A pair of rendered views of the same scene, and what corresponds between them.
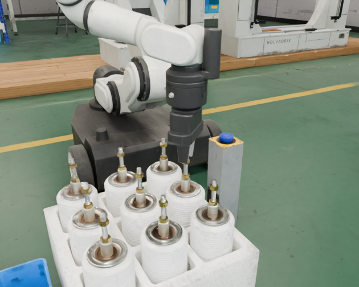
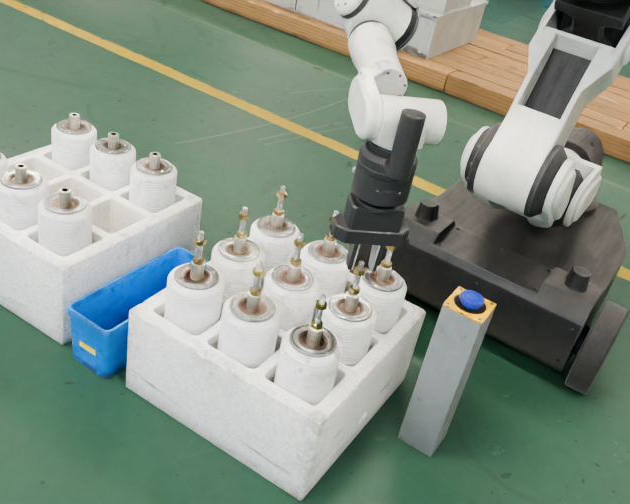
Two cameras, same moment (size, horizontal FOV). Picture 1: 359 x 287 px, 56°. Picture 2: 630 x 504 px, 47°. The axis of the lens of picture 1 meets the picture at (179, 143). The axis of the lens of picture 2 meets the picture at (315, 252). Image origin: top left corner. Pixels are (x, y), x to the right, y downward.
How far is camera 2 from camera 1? 0.83 m
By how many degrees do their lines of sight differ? 48
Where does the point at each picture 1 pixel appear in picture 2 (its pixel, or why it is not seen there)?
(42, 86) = not seen: hidden behind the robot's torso
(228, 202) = (430, 396)
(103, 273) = (171, 283)
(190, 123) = (352, 216)
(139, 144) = (458, 256)
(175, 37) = (362, 100)
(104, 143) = (415, 221)
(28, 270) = not seen: hidden behind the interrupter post
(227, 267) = (272, 400)
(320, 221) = not seen: outside the picture
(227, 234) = (297, 367)
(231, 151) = (454, 320)
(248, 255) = (302, 415)
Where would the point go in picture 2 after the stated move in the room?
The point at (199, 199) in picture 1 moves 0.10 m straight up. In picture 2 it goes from (341, 326) to (353, 277)
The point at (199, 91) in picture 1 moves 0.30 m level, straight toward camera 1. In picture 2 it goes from (372, 183) to (170, 197)
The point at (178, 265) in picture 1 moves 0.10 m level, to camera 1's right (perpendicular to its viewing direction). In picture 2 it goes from (234, 346) to (260, 388)
